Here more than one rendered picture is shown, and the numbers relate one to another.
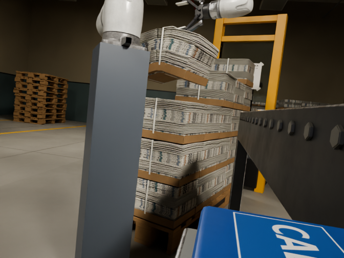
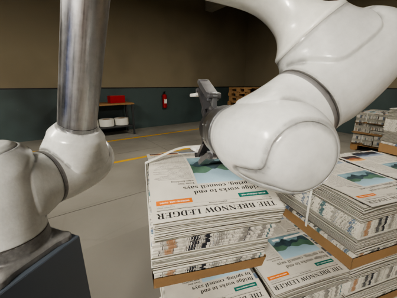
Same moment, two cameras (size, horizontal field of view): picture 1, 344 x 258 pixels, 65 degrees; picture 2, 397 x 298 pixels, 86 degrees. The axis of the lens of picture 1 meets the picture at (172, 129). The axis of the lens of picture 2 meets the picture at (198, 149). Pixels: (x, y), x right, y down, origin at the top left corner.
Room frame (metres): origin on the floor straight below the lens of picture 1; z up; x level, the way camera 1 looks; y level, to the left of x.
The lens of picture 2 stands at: (1.18, -0.38, 1.40)
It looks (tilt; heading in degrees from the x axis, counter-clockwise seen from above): 17 degrees down; 45
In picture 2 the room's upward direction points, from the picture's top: straight up
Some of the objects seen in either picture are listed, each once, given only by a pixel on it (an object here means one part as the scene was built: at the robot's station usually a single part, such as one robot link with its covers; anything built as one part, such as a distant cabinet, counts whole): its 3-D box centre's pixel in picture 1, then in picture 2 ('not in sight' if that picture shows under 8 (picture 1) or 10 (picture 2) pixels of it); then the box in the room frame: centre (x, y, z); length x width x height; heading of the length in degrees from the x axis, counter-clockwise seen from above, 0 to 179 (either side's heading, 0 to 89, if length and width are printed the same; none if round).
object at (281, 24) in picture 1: (270, 105); not in sight; (2.88, -1.00, 0.92); 0.09 x 0.09 x 1.85; 62
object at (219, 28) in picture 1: (211, 100); not in sight; (3.18, -0.42, 0.92); 0.09 x 0.09 x 1.85; 62
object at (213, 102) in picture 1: (204, 102); (332, 220); (2.11, -0.23, 0.86); 0.38 x 0.29 x 0.04; 64
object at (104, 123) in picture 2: not in sight; (98, 116); (3.39, 5.77, 0.55); 1.80 x 0.70 x 1.10; 170
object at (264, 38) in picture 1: (247, 39); not in sight; (3.03, -0.71, 1.62); 0.75 x 0.06 x 0.06; 62
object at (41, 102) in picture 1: (42, 99); (249, 107); (7.60, 3.68, 0.65); 1.26 x 0.86 x 1.30; 174
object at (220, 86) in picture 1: (206, 90); (337, 201); (2.12, -0.23, 0.95); 0.38 x 0.29 x 0.23; 64
